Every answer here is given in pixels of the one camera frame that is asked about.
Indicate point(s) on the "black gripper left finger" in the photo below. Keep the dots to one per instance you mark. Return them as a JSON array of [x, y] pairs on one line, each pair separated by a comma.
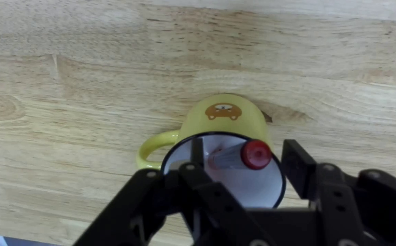
[[207, 205]]

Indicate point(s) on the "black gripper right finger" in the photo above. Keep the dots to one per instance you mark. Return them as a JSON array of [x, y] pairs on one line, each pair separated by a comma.
[[343, 200]]

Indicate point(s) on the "red marker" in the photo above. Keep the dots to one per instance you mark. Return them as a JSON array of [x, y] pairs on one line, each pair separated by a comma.
[[256, 155]]

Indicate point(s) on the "yellow enamel mug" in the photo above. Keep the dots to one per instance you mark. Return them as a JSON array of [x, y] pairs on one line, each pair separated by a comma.
[[226, 118]]

